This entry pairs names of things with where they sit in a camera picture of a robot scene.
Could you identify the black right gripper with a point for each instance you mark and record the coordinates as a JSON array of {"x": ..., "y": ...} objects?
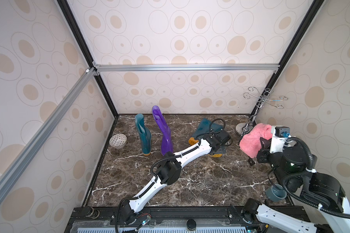
[{"x": 262, "y": 156}]

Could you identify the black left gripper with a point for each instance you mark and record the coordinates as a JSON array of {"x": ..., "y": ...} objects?
[{"x": 221, "y": 148}]

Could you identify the teal rubber boot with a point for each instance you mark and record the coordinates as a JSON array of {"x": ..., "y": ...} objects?
[
  {"x": 203, "y": 127},
  {"x": 144, "y": 134}
]

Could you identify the pink microfiber cloth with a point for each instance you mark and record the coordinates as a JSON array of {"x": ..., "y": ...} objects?
[{"x": 250, "y": 143}]

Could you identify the purple rubber boot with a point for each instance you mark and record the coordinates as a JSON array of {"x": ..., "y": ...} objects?
[{"x": 166, "y": 144}]

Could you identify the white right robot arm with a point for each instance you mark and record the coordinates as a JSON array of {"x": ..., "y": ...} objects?
[{"x": 294, "y": 165}]

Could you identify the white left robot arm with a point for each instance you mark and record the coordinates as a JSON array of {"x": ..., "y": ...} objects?
[{"x": 167, "y": 171}]

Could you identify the chrome mug tree stand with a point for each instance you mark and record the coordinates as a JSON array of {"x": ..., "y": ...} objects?
[{"x": 243, "y": 129}]

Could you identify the teal cup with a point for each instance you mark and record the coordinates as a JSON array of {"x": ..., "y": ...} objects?
[{"x": 276, "y": 193}]

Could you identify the patterned black white bowl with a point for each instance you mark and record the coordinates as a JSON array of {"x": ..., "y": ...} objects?
[{"x": 118, "y": 141}]

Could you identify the horizontal aluminium rail back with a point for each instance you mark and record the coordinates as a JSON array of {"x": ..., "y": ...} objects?
[{"x": 187, "y": 67}]

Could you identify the diagonal aluminium rail left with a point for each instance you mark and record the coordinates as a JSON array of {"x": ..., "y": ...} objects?
[{"x": 20, "y": 164}]

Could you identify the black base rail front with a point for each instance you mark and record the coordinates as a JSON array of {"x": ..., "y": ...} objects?
[{"x": 227, "y": 214}]

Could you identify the black corner frame post right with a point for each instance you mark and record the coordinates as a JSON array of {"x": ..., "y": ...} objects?
[{"x": 304, "y": 26}]

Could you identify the black corner frame post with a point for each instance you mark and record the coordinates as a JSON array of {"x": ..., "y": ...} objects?
[
  {"x": 80, "y": 39},
  {"x": 304, "y": 26}
]

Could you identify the black corner frame post left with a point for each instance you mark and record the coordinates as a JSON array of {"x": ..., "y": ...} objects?
[{"x": 80, "y": 39}]

